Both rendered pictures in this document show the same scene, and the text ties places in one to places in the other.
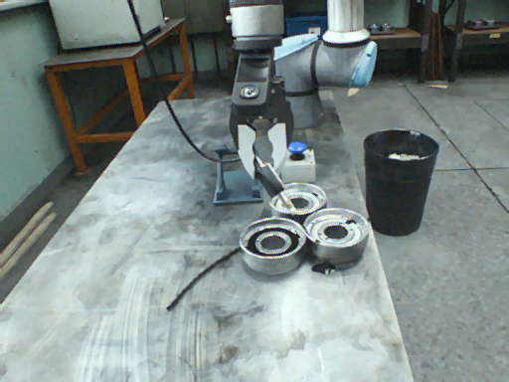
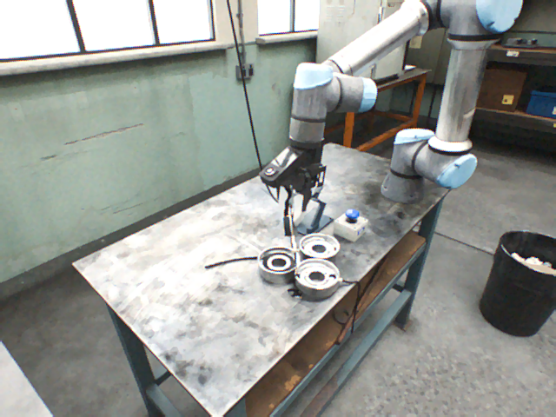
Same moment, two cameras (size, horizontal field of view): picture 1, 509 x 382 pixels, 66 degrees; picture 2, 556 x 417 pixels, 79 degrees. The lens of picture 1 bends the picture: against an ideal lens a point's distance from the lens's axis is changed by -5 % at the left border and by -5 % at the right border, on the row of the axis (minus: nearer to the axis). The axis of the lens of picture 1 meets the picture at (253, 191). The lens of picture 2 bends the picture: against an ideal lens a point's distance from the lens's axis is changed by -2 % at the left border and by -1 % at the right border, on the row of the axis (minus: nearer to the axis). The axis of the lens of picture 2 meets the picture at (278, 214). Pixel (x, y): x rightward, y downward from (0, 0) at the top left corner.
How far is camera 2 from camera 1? 0.43 m
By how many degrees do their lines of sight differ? 29
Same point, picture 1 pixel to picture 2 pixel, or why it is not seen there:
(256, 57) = (294, 150)
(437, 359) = not seen: outside the picture
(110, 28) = not seen: hidden behind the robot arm
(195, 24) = (441, 76)
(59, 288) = (175, 231)
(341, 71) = (431, 170)
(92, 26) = not seen: hidden behind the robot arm
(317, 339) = (248, 323)
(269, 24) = (304, 134)
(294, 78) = (400, 162)
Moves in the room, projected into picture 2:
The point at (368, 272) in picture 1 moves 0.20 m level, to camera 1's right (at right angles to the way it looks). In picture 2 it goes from (314, 310) to (402, 354)
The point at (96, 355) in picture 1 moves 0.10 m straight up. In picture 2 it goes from (161, 269) to (153, 238)
